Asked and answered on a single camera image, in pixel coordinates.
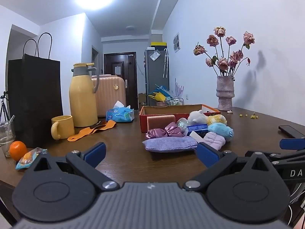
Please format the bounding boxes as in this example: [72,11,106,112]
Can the lilac fluffy plush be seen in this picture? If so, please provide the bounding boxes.
[203,132,226,150]

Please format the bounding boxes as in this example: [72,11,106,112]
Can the blue handkerchief tissue box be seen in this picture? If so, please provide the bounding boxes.
[186,124,208,136]

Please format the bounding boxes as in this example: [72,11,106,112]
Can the light blue plush toy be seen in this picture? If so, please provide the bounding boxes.
[208,123,234,142]

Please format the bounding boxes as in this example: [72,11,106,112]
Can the white yellow plush toy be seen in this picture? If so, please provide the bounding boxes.
[187,110,227,126]

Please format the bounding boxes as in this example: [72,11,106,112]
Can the black smartphone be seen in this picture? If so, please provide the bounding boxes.
[278,125,305,139]

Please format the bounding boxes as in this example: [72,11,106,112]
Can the white small box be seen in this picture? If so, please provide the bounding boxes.
[189,131,204,143]

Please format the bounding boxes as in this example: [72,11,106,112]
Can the yellow dried buds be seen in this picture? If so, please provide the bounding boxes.
[239,113,258,119]

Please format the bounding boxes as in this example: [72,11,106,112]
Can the yellow ceramic mug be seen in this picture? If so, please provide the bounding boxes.
[51,115,75,140]

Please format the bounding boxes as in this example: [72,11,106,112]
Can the blue tissue pack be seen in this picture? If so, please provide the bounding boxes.
[106,100,134,123]

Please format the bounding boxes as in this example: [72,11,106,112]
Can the red cardboard box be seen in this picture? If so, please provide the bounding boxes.
[139,104,220,133]

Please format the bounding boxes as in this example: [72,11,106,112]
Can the yellow thermos jug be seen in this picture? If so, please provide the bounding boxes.
[69,63,99,128]

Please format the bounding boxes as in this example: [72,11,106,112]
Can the colourful snack packet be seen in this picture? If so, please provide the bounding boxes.
[15,147,47,170]

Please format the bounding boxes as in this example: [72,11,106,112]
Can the pink textured vase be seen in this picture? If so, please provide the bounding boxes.
[216,76,235,111]

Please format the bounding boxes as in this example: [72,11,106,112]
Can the peach hard-shell suitcase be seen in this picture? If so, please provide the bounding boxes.
[96,74,126,117]

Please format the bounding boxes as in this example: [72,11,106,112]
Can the yellow watering can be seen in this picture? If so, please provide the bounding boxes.
[148,92,166,102]

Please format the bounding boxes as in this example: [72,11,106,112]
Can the orange fruit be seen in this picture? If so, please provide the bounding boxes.
[9,141,28,161]

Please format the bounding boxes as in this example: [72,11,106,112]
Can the black paper shopping bag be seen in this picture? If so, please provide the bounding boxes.
[7,32,64,148]

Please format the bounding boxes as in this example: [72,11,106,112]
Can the glass cup with straw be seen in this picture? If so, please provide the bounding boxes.
[0,115,15,158]

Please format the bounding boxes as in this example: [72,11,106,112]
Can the dried pink roses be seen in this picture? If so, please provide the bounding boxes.
[193,26,255,77]

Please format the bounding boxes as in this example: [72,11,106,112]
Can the dark brown door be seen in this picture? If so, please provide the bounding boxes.
[103,51,139,110]

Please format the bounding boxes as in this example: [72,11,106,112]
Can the grey refrigerator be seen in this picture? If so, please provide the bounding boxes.
[145,50,169,106]

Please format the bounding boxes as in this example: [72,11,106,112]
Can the yellow box atop fridge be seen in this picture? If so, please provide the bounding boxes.
[150,42,167,47]

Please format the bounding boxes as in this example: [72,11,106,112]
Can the orange black strap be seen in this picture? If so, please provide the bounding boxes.
[67,119,117,142]

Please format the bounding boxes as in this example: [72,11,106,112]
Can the wire storage cart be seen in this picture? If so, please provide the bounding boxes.
[165,97,184,106]

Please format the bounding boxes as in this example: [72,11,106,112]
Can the camera tripod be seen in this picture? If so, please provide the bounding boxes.
[0,91,10,122]

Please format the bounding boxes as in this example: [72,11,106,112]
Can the wall picture frame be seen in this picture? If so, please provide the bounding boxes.
[173,33,180,52]

